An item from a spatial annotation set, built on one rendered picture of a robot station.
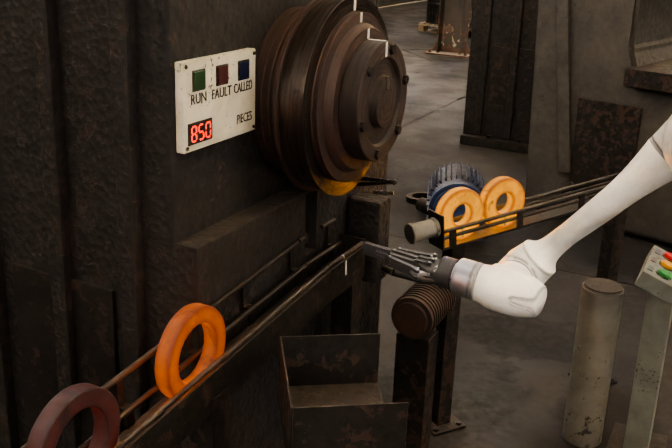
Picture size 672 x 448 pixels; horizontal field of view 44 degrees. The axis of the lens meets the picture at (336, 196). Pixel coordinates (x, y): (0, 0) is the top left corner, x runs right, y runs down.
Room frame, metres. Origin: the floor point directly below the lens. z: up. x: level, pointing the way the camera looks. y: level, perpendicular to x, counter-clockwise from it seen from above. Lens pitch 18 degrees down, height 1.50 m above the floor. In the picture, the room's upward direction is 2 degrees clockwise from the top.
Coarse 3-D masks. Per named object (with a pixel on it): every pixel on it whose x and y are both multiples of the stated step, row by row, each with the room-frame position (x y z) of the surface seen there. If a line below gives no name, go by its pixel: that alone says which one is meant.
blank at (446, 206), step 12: (456, 192) 2.33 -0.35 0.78; (468, 192) 2.35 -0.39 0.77; (444, 204) 2.31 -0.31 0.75; (456, 204) 2.33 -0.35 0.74; (468, 204) 2.35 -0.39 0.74; (480, 204) 2.37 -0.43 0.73; (444, 216) 2.31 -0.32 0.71; (468, 216) 2.36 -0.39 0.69; (480, 216) 2.37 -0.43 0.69; (444, 228) 2.31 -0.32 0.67; (468, 228) 2.35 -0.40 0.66
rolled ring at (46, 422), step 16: (80, 384) 1.20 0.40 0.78; (64, 400) 1.15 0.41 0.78; (80, 400) 1.17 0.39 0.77; (96, 400) 1.20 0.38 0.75; (112, 400) 1.23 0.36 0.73; (48, 416) 1.12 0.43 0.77; (64, 416) 1.14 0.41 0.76; (96, 416) 1.23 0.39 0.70; (112, 416) 1.23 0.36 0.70; (32, 432) 1.11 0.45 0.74; (48, 432) 1.11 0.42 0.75; (96, 432) 1.23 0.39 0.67; (112, 432) 1.23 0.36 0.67
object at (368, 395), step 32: (288, 352) 1.50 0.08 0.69; (320, 352) 1.51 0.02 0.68; (352, 352) 1.52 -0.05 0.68; (288, 384) 1.32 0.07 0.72; (320, 384) 1.51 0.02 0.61; (352, 384) 1.52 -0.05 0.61; (288, 416) 1.28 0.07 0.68; (320, 416) 1.25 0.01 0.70; (352, 416) 1.26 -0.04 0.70; (384, 416) 1.27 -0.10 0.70
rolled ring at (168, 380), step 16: (192, 304) 1.46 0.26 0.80; (176, 320) 1.41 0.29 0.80; (192, 320) 1.42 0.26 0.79; (208, 320) 1.46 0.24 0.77; (176, 336) 1.38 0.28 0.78; (208, 336) 1.50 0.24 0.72; (224, 336) 1.51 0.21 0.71; (160, 352) 1.37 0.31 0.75; (176, 352) 1.37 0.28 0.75; (208, 352) 1.49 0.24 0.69; (160, 368) 1.36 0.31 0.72; (176, 368) 1.37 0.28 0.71; (160, 384) 1.36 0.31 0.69; (176, 384) 1.37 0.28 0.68
